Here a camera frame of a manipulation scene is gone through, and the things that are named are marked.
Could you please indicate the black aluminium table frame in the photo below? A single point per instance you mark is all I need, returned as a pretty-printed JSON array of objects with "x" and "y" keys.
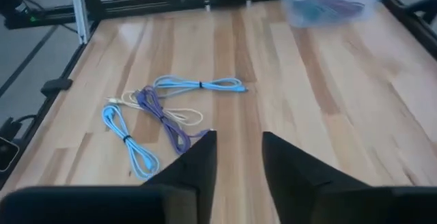
[{"x": 153, "y": 8}]

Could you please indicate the black webcam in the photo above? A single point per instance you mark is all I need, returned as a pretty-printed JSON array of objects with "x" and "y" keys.
[{"x": 7, "y": 154}]

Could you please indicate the black curved bracket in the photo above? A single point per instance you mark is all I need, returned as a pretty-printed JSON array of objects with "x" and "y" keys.
[{"x": 423, "y": 7}]

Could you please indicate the black device with green light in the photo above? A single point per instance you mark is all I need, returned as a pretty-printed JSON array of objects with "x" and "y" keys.
[{"x": 20, "y": 15}]

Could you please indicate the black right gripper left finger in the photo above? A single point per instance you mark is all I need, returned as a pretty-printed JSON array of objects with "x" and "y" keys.
[{"x": 191, "y": 183}]

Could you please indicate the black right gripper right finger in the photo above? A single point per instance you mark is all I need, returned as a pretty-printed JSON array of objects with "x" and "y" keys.
[{"x": 300, "y": 190}]

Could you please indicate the black table edge clamp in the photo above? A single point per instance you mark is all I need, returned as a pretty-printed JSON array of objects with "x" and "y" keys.
[{"x": 56, "y": 85}]

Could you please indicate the silver aluminium post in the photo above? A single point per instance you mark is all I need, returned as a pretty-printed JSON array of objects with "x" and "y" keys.
[{"x": 79, "y": 12}]

